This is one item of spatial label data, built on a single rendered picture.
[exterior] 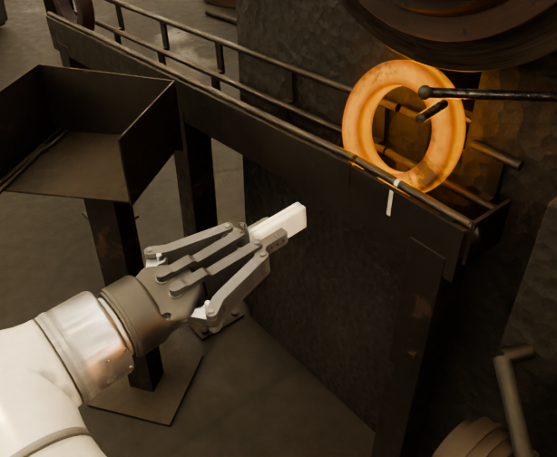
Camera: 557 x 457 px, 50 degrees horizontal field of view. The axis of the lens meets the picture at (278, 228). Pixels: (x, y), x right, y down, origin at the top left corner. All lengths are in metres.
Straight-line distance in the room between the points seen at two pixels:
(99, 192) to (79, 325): 0.47
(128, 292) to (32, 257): 1.33
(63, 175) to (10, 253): 0.88
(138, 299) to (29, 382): 0.11
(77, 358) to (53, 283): 1.24
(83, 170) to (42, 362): 0.57
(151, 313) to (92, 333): 0.06
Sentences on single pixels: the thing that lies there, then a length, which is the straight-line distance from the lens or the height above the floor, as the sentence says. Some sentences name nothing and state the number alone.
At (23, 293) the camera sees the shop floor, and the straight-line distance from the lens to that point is 1.78.
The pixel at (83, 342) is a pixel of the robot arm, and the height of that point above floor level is 0.76.
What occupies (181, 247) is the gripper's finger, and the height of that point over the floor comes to 0.74.
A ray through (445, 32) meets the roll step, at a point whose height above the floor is 0.93.
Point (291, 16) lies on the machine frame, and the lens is 1.02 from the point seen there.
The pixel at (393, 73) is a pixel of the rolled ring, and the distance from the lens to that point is 0.83.
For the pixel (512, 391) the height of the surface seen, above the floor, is 0.59.
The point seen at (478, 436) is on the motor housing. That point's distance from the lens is 0.77.
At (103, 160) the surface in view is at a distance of 1.09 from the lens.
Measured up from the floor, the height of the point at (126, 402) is 0.01.
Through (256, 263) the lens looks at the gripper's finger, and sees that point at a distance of 0.61.
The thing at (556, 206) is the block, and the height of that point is 0.79.
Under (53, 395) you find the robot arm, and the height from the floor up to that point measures 0.74.
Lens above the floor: 1.16
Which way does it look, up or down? 39 degrees down
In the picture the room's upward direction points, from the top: straight up
